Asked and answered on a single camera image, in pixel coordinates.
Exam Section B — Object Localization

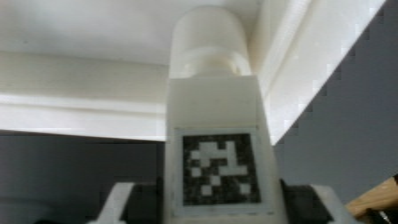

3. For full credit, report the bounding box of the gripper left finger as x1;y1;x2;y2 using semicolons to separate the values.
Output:
87;182;135;224

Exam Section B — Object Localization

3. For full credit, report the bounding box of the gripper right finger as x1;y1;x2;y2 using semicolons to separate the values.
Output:
311;185;362;224

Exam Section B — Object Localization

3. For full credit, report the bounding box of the white leg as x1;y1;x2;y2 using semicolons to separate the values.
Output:
163;6;288;224

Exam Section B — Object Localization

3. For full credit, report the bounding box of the white square tabletop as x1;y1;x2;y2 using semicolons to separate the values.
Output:
0;0;387;141

